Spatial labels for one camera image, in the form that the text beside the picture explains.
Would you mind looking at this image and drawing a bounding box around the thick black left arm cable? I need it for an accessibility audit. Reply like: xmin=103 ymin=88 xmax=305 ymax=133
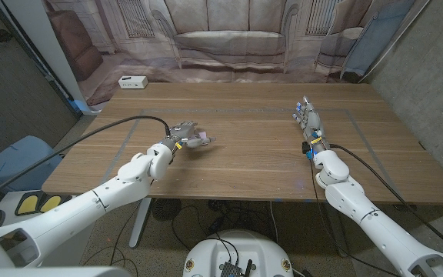
xmin=0 ymin=115 xmax=172 ymax=207

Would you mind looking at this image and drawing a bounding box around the blue padded chair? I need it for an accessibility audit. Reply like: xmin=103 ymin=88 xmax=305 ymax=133
xmin=0 ymin=135 xmax=64 ymax=195

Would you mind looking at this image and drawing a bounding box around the black floor cable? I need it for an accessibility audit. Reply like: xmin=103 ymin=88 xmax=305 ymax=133
xmin=170 ymin=205 xmax=241 ymax=266

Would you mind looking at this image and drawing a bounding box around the grey tape outline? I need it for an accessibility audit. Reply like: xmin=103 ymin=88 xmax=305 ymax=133
xmin=105 ymin=108 xmax=404 ymax=202

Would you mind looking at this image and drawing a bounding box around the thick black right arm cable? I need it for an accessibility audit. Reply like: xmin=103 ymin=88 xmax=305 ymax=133
xmin=328 ymin=142 xmax=443 ymax=262

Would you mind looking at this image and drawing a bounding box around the white table leg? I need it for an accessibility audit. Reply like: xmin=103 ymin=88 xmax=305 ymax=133
xmin=128 ymin=198 xmax=153 ymax=249

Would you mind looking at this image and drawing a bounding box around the black yellow foot pedal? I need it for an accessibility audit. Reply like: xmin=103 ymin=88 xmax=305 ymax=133
xmin=15 ymin=192 xmax=73 ymax=216

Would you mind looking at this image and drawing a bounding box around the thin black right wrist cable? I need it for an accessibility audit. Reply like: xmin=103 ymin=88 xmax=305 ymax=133
xmin=308 ymin=157 xmax=401 ymax=277

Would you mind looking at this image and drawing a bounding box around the printed sofa room backdrop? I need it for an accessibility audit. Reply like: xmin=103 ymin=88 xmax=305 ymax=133
xmin=42 ymin=0 xmax=418 ymax=107

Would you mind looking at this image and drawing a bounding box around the white power box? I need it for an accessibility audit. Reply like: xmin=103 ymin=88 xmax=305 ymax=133
xmin=118 ymin=75 xmax=149 ymax=90

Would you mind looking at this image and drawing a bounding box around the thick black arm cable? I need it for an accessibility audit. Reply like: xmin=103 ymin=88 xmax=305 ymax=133
xmin=328 ymin=142 xmax=443 ymax=262
xmin=0 ymin=115 xmax=172 ymax=207

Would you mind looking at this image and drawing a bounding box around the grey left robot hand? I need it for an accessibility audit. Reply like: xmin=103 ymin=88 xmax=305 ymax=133
xmin=162 ymin=121 xmax=217 ymax=155

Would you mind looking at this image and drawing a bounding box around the thin black left wrist cable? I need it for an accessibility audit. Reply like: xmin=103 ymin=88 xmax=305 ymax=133
xmin=82 ymin=199 xmax=147 ymax=269

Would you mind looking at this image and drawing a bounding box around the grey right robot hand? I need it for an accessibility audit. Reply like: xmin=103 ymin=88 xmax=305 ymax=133
xmin=292 ymin=95 xmax=332 ymax=159

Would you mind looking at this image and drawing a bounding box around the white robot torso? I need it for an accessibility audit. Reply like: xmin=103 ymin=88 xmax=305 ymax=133
xmin=182 ymin=229 xmax=295 ymax=277

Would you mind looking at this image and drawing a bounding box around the grey table leg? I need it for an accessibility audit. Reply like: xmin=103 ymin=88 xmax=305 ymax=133
xmin=326 ymin=202 xmax=350 ymax=258

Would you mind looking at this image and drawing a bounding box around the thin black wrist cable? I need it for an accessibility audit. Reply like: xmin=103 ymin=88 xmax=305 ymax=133
xmin=308 ymin=157 xmax=401 ymax=277
xmin=82 ymin=199 xmax=147 ymax=269

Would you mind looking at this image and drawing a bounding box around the black round floor fan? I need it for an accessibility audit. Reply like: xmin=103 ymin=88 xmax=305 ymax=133
xmin=152 ymin=198 xmax=182 ymax=222

